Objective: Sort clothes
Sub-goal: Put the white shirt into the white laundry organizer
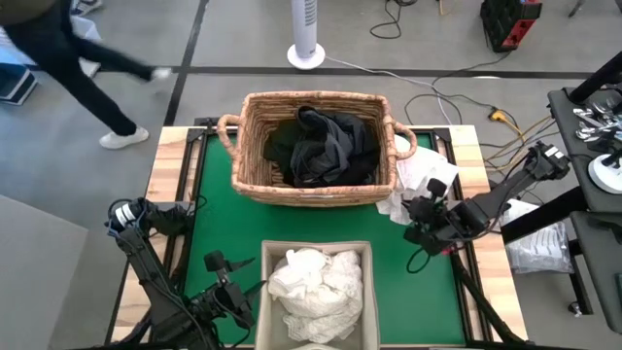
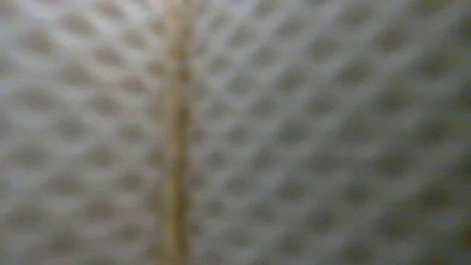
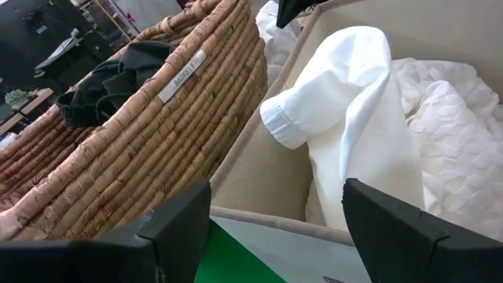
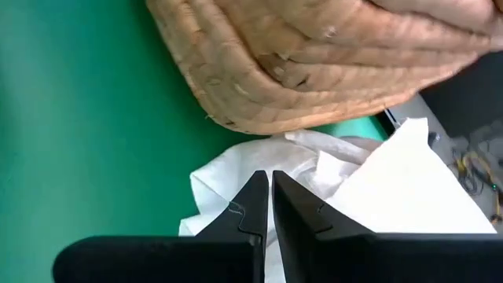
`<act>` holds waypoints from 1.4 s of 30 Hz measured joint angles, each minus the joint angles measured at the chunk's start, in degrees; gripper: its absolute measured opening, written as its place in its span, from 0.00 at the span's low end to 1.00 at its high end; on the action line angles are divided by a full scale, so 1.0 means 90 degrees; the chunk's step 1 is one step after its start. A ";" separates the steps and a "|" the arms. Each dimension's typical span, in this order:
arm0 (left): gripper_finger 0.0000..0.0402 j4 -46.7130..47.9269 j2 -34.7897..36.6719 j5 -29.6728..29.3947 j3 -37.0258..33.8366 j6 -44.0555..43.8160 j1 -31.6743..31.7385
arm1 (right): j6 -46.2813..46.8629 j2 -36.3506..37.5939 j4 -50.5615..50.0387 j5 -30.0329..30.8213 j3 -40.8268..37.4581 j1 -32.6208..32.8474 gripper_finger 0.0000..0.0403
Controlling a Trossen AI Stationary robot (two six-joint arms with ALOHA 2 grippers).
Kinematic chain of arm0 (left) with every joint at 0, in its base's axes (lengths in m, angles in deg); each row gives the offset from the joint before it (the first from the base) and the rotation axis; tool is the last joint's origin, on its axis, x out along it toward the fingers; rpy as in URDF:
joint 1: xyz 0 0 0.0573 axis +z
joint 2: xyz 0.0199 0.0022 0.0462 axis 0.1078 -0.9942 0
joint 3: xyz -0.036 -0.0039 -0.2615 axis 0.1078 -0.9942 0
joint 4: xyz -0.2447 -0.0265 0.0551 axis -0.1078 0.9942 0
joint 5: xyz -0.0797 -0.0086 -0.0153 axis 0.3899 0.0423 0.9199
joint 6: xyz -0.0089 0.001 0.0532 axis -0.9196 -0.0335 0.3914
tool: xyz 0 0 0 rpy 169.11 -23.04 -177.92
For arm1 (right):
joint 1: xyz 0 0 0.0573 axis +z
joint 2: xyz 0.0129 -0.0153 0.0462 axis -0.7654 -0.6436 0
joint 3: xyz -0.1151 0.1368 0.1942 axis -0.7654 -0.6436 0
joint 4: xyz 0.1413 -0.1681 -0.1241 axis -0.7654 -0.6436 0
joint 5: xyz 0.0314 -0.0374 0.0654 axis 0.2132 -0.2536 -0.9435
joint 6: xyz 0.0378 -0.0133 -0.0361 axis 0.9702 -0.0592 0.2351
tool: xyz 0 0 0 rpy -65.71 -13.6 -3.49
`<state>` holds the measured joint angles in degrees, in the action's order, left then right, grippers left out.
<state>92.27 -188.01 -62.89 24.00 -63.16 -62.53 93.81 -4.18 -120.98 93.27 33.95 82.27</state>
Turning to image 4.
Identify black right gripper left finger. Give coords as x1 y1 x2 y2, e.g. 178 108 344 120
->
52 169 270 283

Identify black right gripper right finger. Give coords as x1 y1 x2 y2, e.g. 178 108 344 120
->
271 169 503 283

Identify large white garment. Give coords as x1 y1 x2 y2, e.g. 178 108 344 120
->
178 116 498 283

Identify green table mat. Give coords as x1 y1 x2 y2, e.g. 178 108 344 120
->
0 0 390 283

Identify black side table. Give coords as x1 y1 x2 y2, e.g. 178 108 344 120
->
419 50 503 139

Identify woven wicker basket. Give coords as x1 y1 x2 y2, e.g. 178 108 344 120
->
145 0 503 135

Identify bundle of floor cables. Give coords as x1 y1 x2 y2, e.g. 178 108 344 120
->
447 125 503 226

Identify black metal table frame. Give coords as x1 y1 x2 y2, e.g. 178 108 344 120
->
376 108 402 138

